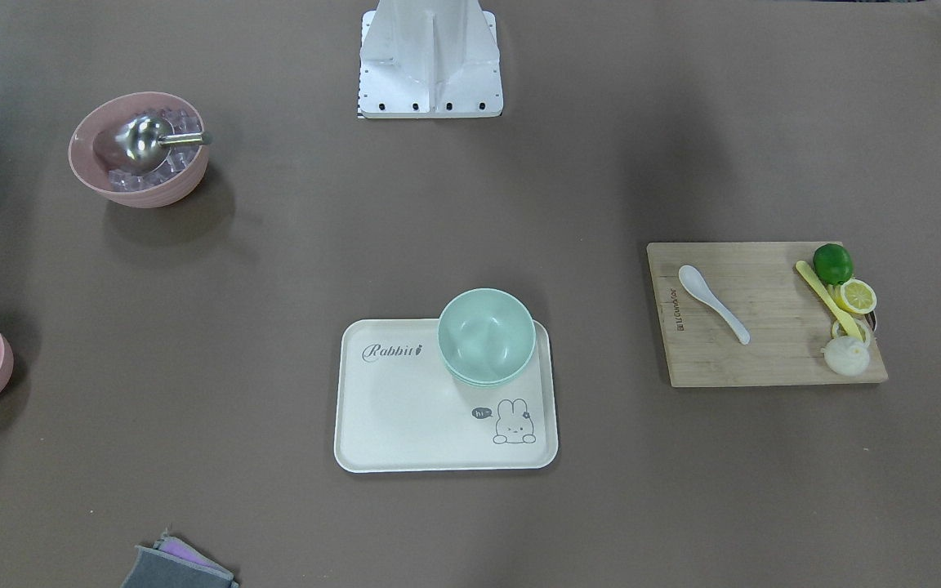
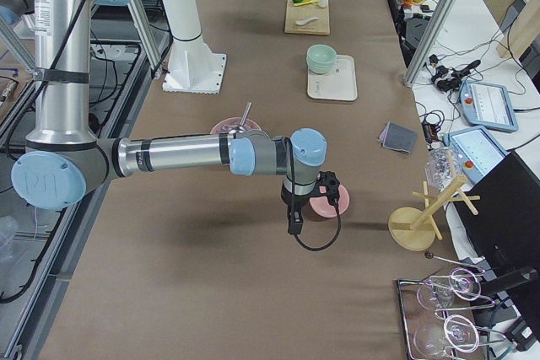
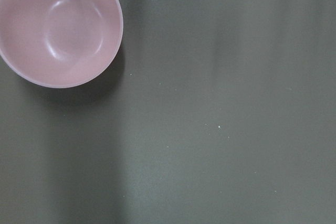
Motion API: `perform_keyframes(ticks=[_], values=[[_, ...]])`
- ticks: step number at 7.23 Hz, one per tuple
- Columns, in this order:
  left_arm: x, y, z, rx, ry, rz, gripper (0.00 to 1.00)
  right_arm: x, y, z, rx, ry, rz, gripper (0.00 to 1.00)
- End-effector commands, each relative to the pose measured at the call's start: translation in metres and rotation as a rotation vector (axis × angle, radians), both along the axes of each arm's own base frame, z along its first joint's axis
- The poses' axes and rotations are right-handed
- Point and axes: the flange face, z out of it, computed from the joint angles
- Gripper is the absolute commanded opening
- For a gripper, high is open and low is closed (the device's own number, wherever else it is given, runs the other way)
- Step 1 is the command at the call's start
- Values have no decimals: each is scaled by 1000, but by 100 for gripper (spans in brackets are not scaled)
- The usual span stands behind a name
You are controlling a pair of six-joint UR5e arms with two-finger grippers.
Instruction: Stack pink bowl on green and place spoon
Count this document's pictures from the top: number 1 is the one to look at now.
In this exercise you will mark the metal ice scoop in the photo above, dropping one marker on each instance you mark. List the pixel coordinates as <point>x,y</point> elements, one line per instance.
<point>141,145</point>

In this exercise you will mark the cream rabbit tray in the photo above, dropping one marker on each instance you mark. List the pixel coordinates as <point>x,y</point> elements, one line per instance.
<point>399,409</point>

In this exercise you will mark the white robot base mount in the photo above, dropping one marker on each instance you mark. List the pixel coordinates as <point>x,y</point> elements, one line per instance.
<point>429,60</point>

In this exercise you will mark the lemon half slice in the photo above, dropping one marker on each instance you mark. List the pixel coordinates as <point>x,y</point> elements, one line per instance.
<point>854,296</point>

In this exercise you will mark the green lime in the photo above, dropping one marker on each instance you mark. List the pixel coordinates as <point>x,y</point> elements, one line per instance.
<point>833,264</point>

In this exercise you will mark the white ceramic spoon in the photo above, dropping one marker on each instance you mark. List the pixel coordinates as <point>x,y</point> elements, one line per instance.
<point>693,282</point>

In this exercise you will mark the yellow plastic spoon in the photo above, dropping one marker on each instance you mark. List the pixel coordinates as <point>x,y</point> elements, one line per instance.
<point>847,322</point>

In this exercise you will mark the wooden cutting board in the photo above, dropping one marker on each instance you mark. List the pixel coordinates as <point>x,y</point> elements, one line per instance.
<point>758,283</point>

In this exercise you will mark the grey folded cloth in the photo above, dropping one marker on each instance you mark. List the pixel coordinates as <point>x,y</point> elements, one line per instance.
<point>172,562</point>

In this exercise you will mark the green bowl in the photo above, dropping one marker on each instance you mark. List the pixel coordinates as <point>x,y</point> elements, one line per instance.
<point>486,337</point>

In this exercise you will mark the pink bowl with ice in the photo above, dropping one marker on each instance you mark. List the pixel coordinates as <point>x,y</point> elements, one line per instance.
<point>172,181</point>

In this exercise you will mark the white steamed bun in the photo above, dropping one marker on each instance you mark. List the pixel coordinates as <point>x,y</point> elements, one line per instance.
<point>846,355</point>

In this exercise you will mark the lemon ring slice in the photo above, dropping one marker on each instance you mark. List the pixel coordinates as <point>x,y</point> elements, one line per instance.
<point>863,326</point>

